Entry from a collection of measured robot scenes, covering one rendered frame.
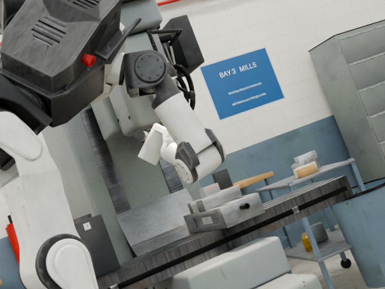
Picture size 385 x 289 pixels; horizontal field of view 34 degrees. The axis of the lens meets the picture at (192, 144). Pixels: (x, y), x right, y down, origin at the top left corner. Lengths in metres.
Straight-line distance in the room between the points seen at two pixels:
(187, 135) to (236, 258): 0.48
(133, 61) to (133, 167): 0.93
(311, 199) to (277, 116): 5.04
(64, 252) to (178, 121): 0.46
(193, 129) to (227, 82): 5.44
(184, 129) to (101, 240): 0.56
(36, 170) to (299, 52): 6.30
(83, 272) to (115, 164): 1.04
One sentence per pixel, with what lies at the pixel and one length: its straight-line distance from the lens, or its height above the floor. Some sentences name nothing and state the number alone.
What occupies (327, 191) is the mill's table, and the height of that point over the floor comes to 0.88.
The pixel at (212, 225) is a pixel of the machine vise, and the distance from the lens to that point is 2.10.
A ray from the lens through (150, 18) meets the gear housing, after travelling 2.16.
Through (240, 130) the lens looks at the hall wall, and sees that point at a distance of 7.03.
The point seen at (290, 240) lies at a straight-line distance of 6.23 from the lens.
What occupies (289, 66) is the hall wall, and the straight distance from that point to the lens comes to 7.52.
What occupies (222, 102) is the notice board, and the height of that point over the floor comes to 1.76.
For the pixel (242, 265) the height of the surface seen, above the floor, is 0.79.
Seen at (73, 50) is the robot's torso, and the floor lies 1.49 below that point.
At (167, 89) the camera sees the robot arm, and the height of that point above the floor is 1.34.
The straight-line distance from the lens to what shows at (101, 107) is 2.32.
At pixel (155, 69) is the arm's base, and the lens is 1.65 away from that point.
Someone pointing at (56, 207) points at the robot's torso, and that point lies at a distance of 1.57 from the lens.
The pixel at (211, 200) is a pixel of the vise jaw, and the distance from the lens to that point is 2.12.
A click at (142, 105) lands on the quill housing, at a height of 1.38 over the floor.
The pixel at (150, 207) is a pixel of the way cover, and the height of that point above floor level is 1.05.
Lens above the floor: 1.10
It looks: 3 degrees up
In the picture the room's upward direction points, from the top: 21 degrees counter-clockwise
